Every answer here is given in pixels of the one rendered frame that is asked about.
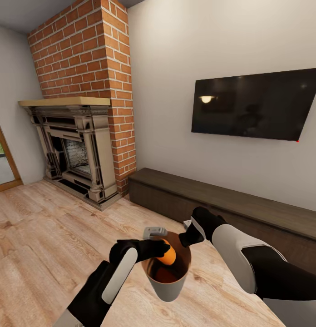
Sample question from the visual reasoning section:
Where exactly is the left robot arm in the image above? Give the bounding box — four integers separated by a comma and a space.
53, 227, 170, 327

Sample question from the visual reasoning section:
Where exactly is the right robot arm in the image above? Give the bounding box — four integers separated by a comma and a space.
179, 206, 316, 327

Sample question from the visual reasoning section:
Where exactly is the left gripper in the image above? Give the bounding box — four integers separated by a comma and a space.
142, 239, 170, 260

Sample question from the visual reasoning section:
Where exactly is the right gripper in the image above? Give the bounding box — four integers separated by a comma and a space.
179, 228, 205, 247

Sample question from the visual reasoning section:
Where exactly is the can of soda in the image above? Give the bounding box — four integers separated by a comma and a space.
153, 267, 178, 283
158, 239, 176, 265

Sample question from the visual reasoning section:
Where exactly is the trash can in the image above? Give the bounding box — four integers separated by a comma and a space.
141, 231, 192, 302

